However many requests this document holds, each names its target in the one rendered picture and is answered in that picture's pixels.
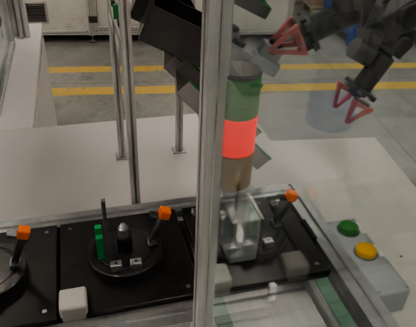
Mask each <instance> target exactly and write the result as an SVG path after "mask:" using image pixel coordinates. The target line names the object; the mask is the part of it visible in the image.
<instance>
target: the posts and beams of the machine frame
mask: <svg viewBox="0 0 416 327"><path fill-rule="evenodd" d="M13 2H14V8H15V12H16V19H17V23H18V29H19V36H20V38H24V37H26V38H30V37H31V33H30V29H29V22H28V17H27V10H26V6H25V0H13Z"/></svg>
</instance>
